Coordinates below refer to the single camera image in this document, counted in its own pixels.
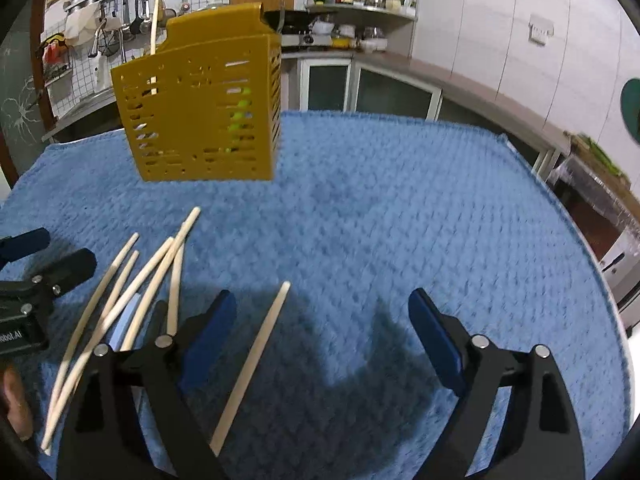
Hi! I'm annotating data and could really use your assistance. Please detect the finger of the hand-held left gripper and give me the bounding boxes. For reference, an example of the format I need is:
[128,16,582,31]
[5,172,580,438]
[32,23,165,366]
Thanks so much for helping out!
[0,248,97,317]
[0,228,51,265]

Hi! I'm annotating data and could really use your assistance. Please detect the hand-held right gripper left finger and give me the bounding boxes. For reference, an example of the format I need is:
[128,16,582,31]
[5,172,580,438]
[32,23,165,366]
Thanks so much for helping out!
[56,289,238,480]

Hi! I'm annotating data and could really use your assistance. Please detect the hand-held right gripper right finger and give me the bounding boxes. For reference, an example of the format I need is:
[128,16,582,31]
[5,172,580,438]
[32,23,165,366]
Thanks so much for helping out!
[408,288,586,480]

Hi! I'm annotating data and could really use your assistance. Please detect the wooden chopstick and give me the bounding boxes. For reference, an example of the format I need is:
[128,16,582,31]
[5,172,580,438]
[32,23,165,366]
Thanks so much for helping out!
[120,206,202,352]
[149,0,162,96]
[40,236,176,456]
[50,232,141,406]
[75,250,141,361]
[166,225,186,337]
[209,281,292,457]

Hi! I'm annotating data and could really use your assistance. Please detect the yellow slotted utensil holder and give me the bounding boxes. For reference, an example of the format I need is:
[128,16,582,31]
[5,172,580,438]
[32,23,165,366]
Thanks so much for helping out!
[110,2,283,183]

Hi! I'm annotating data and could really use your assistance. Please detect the hanging kitchen utensils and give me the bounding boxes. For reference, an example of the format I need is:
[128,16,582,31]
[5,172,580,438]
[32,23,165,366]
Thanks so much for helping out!
[87,0,166,61]

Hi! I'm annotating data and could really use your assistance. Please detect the person's left hand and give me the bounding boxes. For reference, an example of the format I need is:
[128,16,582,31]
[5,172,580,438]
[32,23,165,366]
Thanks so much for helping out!
[0,365,34,443]

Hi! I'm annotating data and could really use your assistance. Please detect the blue textured cloth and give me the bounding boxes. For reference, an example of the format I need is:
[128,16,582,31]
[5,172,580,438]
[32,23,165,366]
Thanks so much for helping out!
[0,110,631,480]

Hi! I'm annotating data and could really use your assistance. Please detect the brown door with cracked glass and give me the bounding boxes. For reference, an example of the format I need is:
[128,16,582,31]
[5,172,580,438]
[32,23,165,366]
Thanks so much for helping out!
[0,0,58,171]

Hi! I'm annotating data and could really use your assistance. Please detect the white appliance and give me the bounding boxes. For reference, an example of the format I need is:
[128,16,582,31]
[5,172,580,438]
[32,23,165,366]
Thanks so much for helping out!
[597,230,640,338]

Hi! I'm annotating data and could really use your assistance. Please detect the side table with clear cover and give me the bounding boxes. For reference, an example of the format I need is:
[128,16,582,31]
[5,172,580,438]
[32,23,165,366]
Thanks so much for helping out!
[545,132,640,246]

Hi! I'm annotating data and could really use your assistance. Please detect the green utensil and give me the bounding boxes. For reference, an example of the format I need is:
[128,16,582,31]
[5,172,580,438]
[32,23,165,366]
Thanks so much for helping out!
[227,87,251,156]

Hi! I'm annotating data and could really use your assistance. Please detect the green round object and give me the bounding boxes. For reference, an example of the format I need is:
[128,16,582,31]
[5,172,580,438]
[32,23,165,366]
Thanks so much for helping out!
[620,77,640,143]

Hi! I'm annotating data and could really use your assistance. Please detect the gas stove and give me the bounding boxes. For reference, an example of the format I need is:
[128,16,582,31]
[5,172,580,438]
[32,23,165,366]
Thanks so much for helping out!
[280,30,335,50]

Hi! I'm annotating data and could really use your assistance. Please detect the black wok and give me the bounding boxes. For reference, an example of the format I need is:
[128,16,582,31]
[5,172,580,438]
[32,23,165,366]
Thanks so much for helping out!
[264,9,312,32]

